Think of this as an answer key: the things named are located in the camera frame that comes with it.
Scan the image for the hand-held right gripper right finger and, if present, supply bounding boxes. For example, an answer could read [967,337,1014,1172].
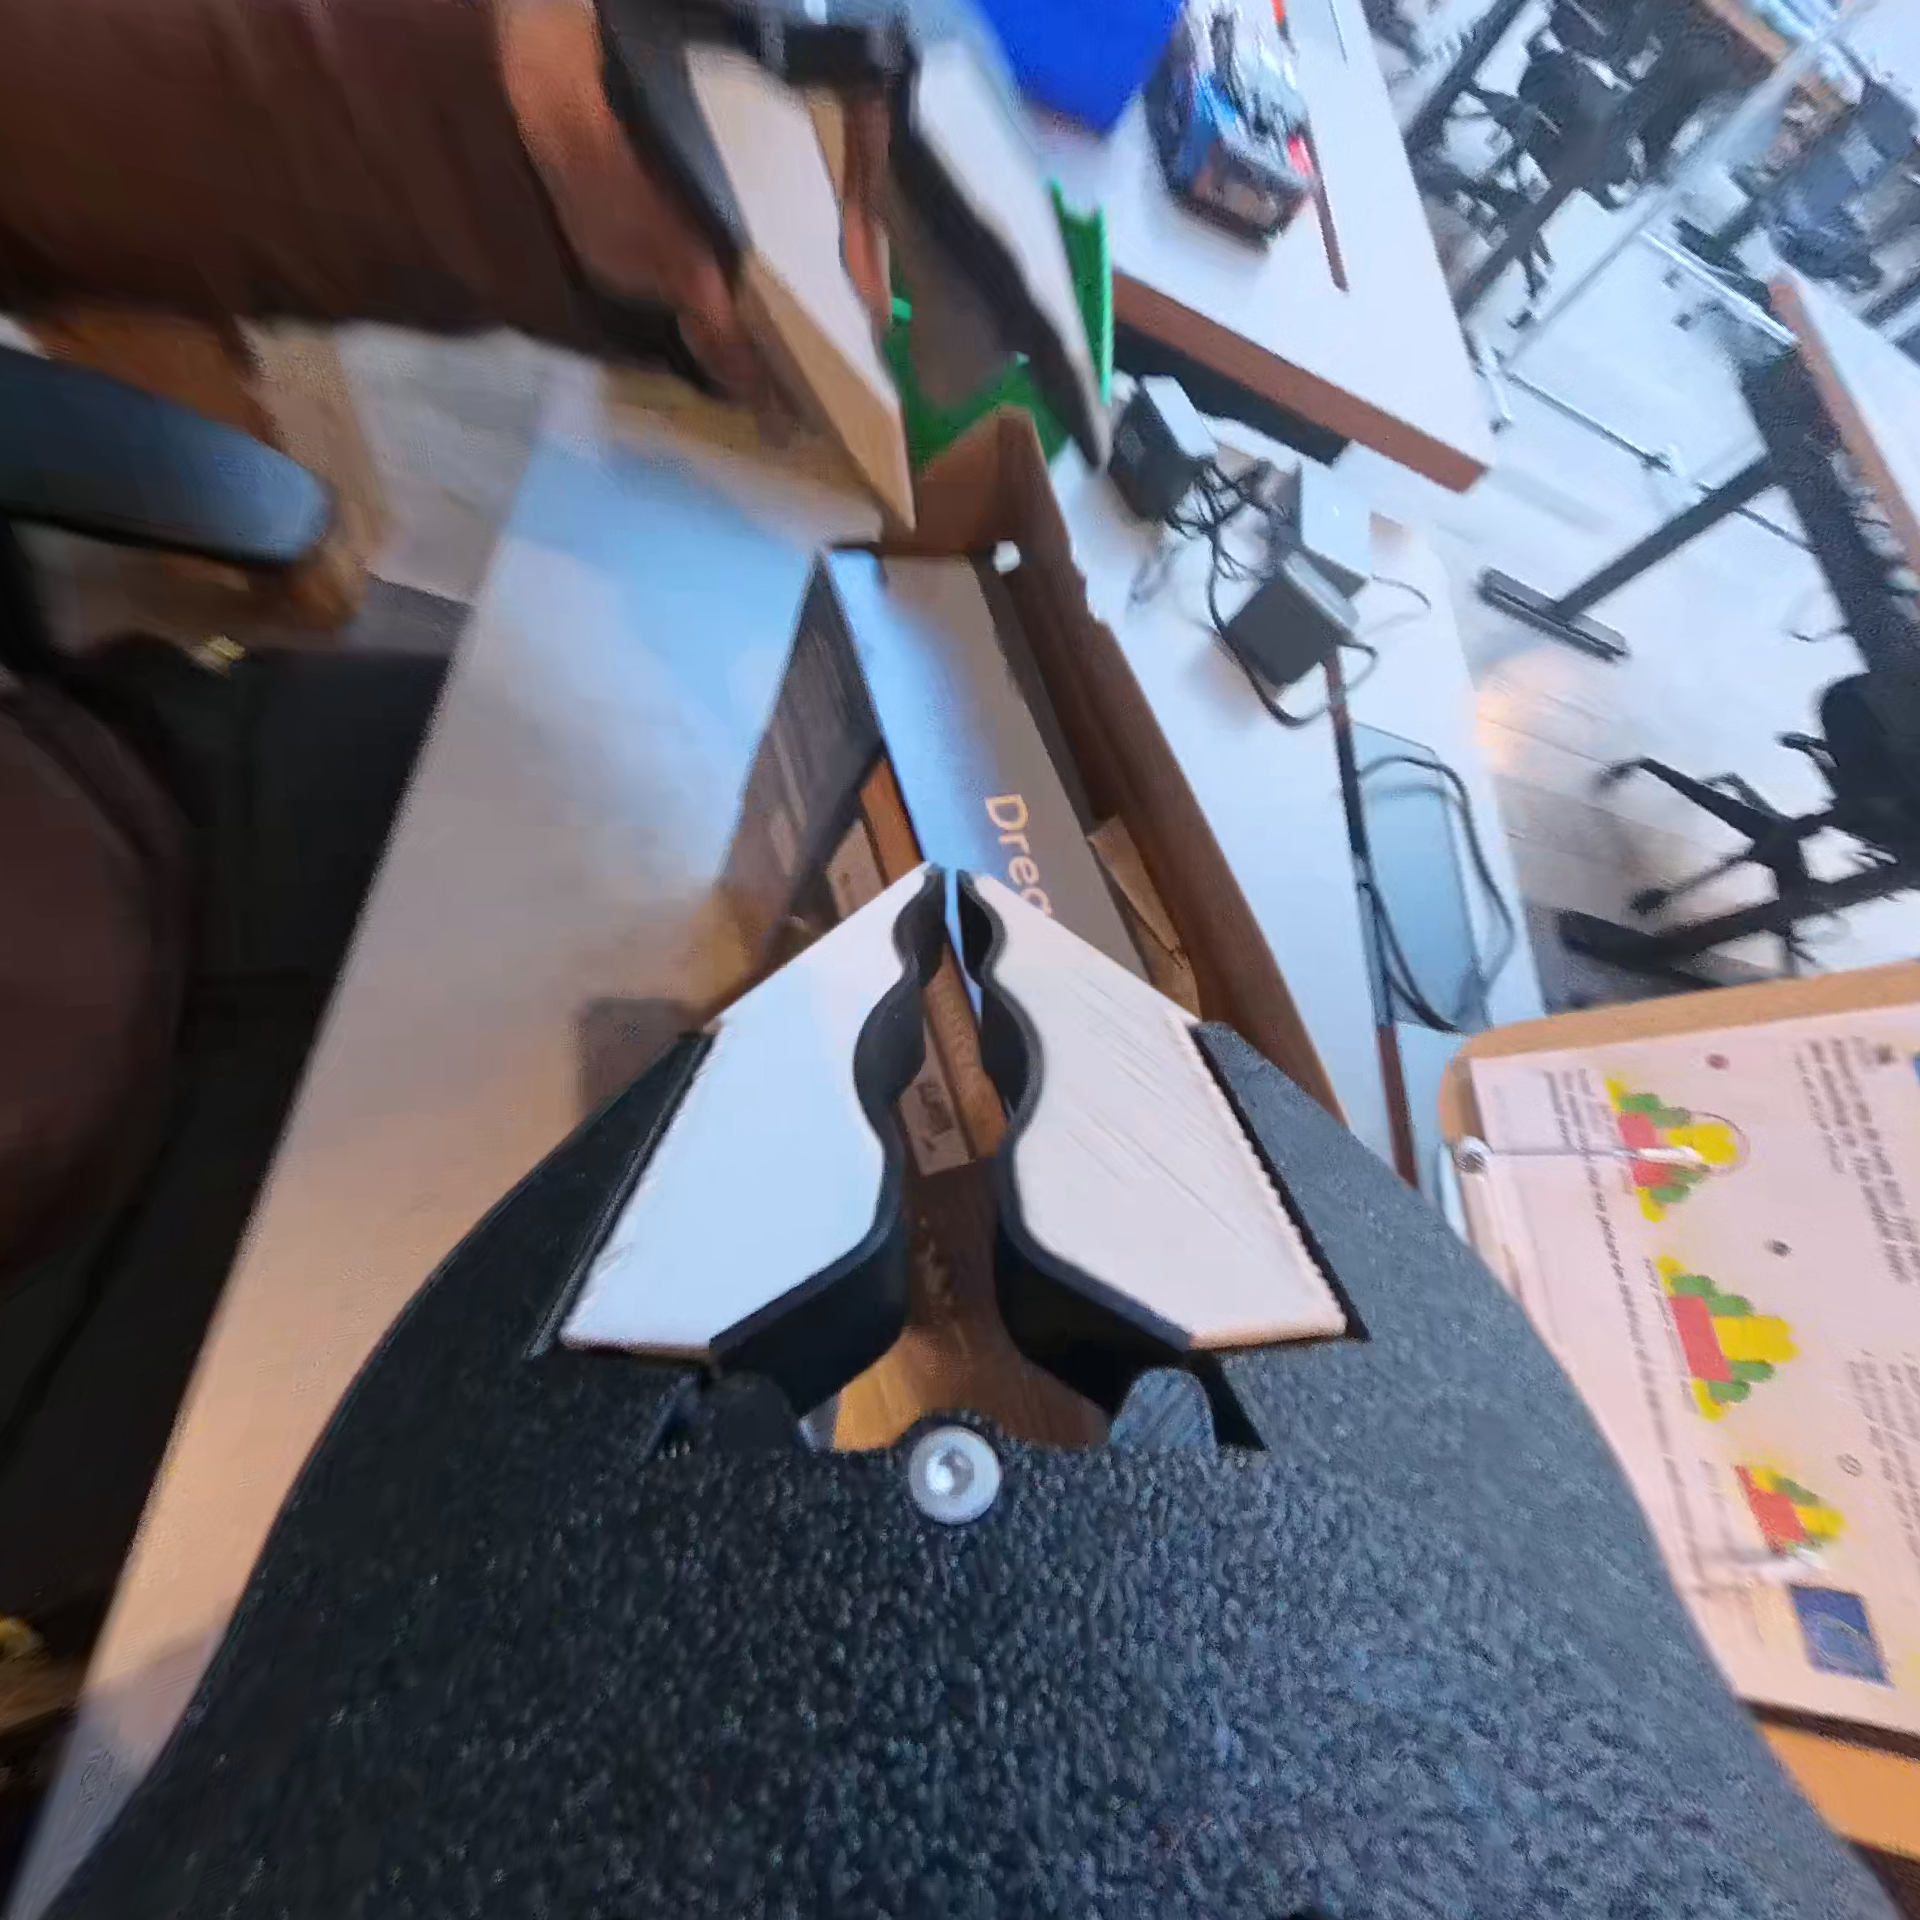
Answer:
[958,871,1353,1414]

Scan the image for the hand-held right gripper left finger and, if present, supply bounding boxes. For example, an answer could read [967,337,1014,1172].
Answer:
[558,862,953,1414]

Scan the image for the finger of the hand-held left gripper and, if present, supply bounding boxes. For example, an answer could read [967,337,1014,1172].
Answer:
[678,46,920,537]
[895,30,1122,470]

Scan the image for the green plastic bin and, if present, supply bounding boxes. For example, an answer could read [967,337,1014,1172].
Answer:
[878,180,1120,470]

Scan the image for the blue robot kit box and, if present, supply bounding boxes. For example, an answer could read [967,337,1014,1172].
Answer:
[717,407,1345,1449]

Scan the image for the background grey desk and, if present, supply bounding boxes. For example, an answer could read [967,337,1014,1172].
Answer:
[1048,0,1501,494]

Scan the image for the person's left hand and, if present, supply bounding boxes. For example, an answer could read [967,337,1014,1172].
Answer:
[503,0,760,401]

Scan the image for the blue plastic bin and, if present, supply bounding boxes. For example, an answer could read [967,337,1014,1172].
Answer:
[975,0,1191,135]

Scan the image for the blue toy box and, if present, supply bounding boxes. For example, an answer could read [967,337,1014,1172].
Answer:
[1142,6,1319,242]

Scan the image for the black power adapter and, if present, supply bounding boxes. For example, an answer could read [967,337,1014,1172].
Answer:
[1106,374,1221,522]
[1218,563,1363,689]

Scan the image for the person's black garment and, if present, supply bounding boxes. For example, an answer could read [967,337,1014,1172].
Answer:
[88,638,458,1518]

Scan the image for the printed instruction sheet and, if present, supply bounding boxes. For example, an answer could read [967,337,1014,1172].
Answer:
[1467,1001,1920,1741]

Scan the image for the dark office chair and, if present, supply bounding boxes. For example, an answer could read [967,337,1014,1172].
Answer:
[0,348,336,577]

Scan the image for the person's brown top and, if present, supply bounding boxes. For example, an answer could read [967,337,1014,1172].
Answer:
[0,661,195,1292]

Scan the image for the black office chair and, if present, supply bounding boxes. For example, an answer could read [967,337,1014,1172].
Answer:
[1603,667,1920,963]

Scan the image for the instruction sheet on stand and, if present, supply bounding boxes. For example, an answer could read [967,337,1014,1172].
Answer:
[1438,961,1920,1870]

